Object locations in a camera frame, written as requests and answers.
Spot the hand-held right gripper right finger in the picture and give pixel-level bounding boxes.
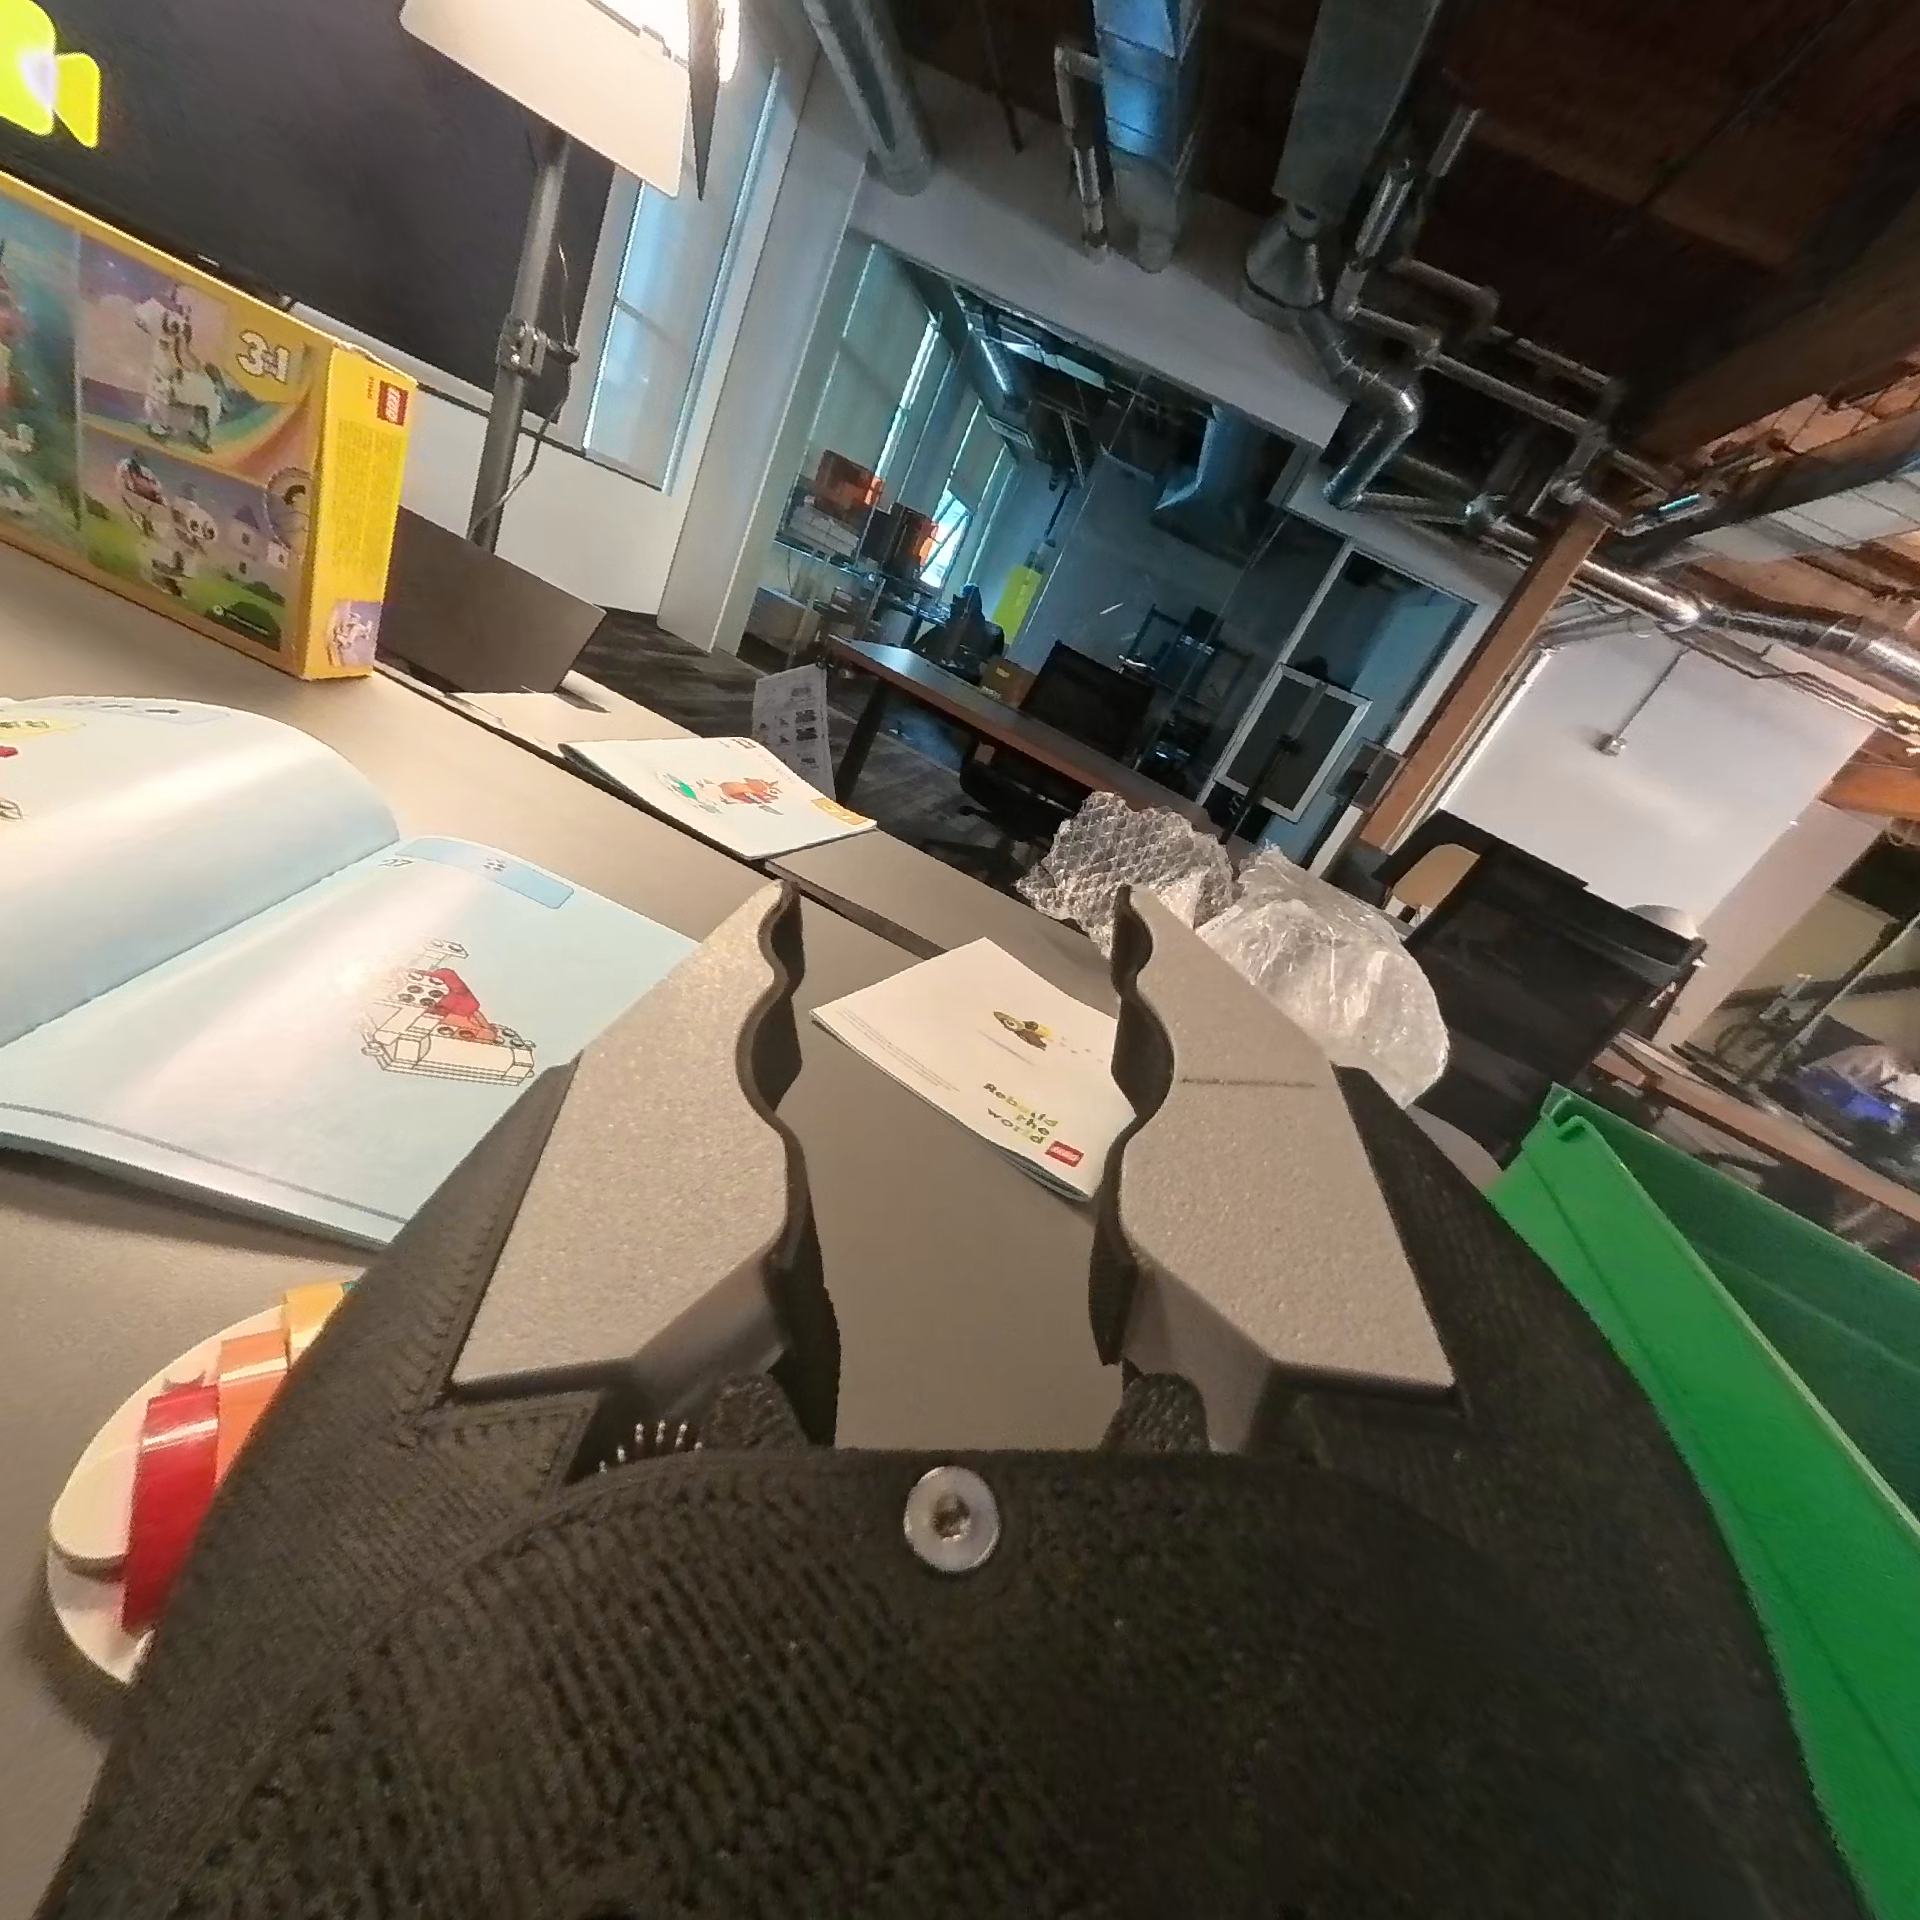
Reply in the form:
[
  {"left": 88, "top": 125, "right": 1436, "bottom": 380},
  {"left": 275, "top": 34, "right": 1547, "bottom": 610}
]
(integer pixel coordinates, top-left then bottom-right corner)
[{"left": 1089, "top": 886, "right": 1461, "bottom": 1454}]

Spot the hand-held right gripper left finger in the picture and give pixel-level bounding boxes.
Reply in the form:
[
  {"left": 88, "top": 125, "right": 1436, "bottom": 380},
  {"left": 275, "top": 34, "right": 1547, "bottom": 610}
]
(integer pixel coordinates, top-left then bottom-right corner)
[{"left": 447, "top": 878, "right": 846, "bottom": 1442}]

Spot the green plastic bin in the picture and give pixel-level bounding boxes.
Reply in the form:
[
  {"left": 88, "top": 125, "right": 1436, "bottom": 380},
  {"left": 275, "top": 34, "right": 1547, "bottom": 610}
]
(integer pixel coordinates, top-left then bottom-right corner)
[{"left": 1482, "top": 1083, "right": 1920, "bottom": 1920}]

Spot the round rainbow lego build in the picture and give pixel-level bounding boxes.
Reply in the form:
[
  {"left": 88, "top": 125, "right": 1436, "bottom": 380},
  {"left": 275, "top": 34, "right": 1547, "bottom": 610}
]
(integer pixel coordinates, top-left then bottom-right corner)
[{"left": 47, "top": 1274, "right": 369, "bottom": 1687}]

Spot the yellow lego box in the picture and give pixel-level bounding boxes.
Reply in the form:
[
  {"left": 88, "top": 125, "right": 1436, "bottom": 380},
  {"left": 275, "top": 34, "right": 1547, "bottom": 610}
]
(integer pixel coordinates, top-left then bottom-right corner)
[{"left": 0, "top": 167, "right": 417, "bottom": 683}]

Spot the clear plastic bag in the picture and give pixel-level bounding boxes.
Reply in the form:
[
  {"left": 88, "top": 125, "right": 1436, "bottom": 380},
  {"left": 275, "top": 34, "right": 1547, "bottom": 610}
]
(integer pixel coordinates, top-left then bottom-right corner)
[{"left": 1199, "top": 846, "right": 1449, "bottom": 1115}]

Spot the white folded leaflet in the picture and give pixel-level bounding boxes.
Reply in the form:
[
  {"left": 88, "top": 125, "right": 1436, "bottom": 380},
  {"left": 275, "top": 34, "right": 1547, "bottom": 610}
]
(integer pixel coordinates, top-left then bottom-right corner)
[{"left": 809, "top": 936, "right": 1144, "bottom": 1205}]

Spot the wooden chair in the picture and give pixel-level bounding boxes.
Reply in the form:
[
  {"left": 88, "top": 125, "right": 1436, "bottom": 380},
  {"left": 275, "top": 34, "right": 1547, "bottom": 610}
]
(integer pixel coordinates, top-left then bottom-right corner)
[{"left": 1387, "top": 839, "right": 1479, "bottom": 923}]

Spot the black cabinet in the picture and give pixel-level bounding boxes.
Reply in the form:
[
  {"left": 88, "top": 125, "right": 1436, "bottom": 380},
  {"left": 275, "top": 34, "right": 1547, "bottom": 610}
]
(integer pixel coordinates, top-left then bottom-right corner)
[{"left": 1412, "top": 816, "right": 1705, "bottom": 1115}]

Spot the bubble wrap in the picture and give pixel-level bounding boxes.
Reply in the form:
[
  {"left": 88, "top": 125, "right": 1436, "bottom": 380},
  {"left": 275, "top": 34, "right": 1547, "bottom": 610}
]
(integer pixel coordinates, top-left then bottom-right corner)
[{"left": 1022, "top": 795, "right": 1255, "bottom": 948}]

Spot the closed booklet orange animal cover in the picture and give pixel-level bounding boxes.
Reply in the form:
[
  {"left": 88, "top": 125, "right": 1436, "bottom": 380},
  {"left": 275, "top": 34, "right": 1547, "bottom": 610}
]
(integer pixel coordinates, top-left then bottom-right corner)
[{"left": 557, "top": 734, "right": 877, "bottom": 862}]

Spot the portrait screen on stand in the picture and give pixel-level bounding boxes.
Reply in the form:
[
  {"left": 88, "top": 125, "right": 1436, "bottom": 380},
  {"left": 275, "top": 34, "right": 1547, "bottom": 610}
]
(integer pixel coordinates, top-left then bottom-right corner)
[{"left": 1221, "top": 660, "right": 1375, "bottom": 821}]

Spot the printed white paper sheet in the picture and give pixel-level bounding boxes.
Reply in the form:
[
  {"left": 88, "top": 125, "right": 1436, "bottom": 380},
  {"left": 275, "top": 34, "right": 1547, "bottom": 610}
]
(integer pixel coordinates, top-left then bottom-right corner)
[{"left": 751, "top": 662, "right": 831, "bottom": 796}]

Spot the open light blue instruction booklet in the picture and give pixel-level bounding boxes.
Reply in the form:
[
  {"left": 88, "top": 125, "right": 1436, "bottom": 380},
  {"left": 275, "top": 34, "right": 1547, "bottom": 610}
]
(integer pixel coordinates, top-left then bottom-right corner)
[{"left": 0, "top": 693, "right": 707, "bottom": 1252}]

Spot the black office chair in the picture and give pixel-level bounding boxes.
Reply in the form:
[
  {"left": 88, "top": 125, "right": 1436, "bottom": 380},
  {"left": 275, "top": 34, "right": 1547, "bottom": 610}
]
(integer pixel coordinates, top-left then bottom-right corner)
[{"left": 961, "top": 642, "right": 1155, "bottom": 841}]

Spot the long brown desk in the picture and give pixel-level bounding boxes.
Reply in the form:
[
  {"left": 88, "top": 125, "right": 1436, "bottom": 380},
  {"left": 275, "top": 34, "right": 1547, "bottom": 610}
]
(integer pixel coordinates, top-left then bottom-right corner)
[{"left": 825, "top": 636, "right": 1246, "bottom": 888}]

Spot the black cardboard box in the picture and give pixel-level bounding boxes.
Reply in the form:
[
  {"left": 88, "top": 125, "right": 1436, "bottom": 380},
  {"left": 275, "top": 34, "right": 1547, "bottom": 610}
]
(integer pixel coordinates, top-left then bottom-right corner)
[{"left": 374, "top": 505, "right": 608, "bottom": 696}]

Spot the grey light stand pole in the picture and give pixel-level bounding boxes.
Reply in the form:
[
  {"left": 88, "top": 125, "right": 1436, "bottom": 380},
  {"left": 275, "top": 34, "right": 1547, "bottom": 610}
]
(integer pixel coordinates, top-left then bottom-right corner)
[{"left": 464, "top": 127, "right": 578, "bottom": 548}]

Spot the large black panel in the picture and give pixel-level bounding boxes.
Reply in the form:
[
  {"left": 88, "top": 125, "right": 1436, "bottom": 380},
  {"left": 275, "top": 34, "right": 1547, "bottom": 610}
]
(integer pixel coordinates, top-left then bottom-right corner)
[{"left": 0, "top": 0, "right": 633, "bottom": 397}]

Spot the white studio light panel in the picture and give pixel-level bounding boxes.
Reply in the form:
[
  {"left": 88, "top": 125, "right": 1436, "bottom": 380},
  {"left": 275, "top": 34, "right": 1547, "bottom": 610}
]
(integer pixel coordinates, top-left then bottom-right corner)
[{"left": 397, "top": 0, "right": 743, "bottom": 196}]

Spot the silver ventilation duct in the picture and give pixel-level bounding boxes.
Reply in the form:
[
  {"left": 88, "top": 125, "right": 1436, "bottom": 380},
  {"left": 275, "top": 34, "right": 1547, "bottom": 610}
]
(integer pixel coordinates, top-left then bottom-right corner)
[
  {"left": 1561, "top": 555, "right": 1920, "bottom": 708},
  {"left": 1237, "top": 196, "right": 1612, "bottom": 518}
]

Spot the yellow-green camera logo sign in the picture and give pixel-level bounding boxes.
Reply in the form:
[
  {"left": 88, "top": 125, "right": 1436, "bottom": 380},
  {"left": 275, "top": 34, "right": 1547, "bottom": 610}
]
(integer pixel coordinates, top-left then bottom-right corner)
[{"left": 0, "top": 24, "right": 104, "bottom": 150}]

